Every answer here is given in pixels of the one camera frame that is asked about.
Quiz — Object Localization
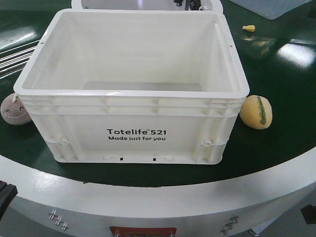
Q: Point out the white Totelife plastic crate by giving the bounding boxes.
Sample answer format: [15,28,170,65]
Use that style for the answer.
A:
[13,9,249,165]

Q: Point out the yellow plush burger toy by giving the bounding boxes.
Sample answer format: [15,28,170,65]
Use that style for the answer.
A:
[239,95,273,130]

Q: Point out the grey smiley plush ball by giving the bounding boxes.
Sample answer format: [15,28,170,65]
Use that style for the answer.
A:
[0,93,32,125]

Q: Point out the clear plastic storage box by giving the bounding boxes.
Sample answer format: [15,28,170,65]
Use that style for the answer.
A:
[231,0,310,20]

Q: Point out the black bearing mounts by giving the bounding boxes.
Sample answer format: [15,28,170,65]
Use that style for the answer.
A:
[173,0,201,10]

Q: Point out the red warning label plate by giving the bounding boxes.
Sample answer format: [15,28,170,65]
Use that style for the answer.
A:
[110,226,177,237]

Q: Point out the small yellow rubber bulb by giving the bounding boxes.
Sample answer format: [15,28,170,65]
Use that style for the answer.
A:
[242,25,256,33]

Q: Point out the white outer conveyor rim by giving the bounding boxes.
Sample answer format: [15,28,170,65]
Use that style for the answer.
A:
[0,149,316,237]

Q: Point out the steel roller conveyor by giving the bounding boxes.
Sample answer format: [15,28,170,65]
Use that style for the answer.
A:
[0,40,39,78]

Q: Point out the white inner conveyor ring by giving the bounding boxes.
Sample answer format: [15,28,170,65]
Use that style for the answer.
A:
[71,0,224,13]

